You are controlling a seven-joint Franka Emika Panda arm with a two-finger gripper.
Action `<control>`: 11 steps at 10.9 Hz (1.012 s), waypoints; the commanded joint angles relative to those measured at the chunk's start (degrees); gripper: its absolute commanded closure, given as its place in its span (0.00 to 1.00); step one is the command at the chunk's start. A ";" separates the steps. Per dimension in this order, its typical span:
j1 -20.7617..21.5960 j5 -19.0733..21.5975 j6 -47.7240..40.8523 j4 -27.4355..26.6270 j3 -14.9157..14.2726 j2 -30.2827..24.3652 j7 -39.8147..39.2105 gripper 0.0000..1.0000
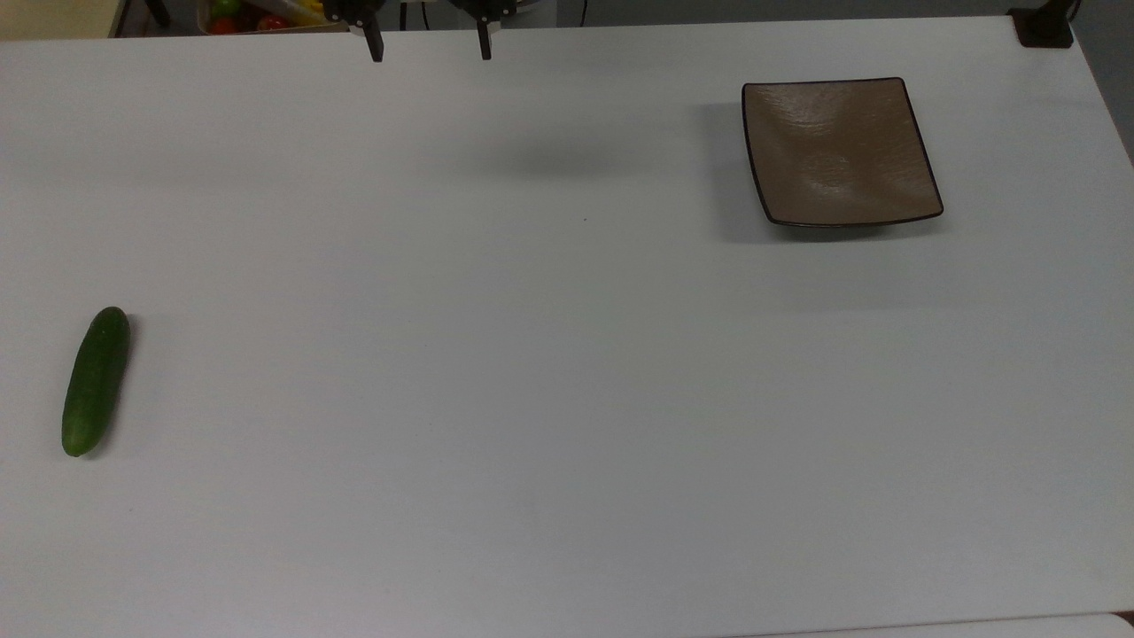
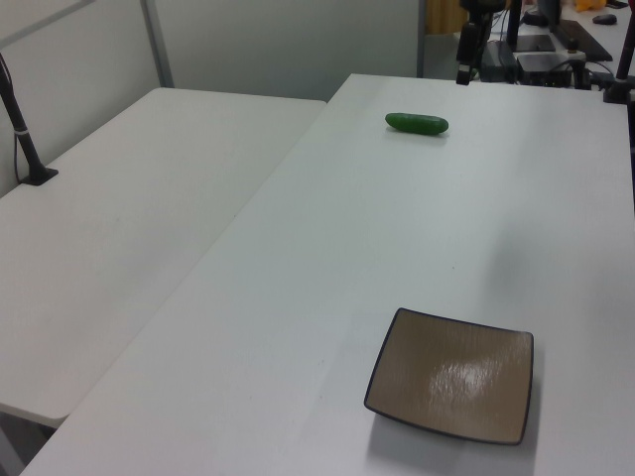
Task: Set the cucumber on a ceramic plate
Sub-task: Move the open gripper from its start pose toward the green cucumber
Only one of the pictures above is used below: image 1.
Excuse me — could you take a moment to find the black Franka gripper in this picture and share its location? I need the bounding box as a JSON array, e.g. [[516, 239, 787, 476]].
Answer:
[[323, 0, 519, 64]]

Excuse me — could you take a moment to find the green cucumber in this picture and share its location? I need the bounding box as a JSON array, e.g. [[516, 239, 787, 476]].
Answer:
[[60, 306, 133, 459]]

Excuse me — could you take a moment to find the square brown ceramic plate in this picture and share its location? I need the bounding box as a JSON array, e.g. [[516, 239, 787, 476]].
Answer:
[[741, 77, 945, 230]]

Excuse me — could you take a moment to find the yellow toy banana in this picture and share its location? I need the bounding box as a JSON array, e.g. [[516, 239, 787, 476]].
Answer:
[[266, 0, 328, 27]]

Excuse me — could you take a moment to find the cardboard box of toy produce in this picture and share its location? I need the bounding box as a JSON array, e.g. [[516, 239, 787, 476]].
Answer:
[[198, 0, 349, 35]]

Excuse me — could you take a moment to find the beige wooden board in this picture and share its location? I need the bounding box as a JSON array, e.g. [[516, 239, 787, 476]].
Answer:
[[0, 0, 126, 41]]

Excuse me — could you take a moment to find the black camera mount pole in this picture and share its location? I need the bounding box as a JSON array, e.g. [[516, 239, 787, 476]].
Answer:
[[1008, 0, 1076, 49]]

